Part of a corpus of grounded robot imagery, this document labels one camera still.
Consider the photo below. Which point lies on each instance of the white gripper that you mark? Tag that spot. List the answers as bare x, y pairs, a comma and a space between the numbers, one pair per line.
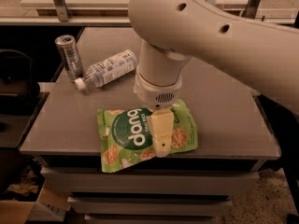
156, 92

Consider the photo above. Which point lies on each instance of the green rice chip bag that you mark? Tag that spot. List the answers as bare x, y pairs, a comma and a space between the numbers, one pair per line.
126, 139

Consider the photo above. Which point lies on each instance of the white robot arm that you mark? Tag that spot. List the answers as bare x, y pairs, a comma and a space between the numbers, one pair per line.
261, 55

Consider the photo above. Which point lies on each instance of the grey drawer cabinet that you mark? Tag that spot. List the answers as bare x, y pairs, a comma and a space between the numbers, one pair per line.
148, 196

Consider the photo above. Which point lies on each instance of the clear plastic water bottle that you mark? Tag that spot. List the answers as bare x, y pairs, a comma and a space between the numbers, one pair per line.
99, 74

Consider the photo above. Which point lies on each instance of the silver drink can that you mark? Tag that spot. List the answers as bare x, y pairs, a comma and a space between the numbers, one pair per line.
68, 50

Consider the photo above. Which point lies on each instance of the black chair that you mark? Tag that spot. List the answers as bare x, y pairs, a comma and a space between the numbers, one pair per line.
19, 90

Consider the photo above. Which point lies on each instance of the cardboard box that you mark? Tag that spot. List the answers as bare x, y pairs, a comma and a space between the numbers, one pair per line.
50, 205

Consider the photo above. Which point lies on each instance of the white shelf with metal brackets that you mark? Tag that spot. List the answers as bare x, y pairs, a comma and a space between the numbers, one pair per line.
15, 12

